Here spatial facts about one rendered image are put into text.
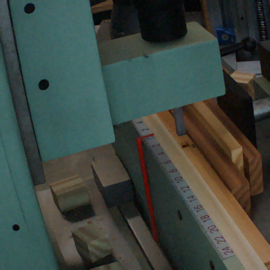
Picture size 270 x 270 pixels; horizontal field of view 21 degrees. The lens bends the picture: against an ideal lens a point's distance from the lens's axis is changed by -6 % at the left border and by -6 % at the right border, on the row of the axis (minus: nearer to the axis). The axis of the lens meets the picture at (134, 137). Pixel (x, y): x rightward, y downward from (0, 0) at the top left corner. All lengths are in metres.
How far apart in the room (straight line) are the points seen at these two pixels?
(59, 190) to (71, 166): 1.73
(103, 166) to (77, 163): 1.75
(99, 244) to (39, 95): 0.27
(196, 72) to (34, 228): 0.24
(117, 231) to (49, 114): 0.29
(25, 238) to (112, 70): 0.20
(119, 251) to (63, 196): 0.13
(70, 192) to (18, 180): 0.32
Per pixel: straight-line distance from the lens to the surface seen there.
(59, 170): 2.77
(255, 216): 0.81
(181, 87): 0.82
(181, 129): 0.87
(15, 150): 0.72
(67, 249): 0.98
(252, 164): 0.82
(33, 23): 0.71
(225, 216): 0.73
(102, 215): 1.04
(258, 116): 0.90
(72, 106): 0.75
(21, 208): 0.75
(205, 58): 0.82
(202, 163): 0.84
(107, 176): 1.02
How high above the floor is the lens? 1.38
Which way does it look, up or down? 29 degrees down
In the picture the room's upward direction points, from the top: 10 degrees counter-clockwise
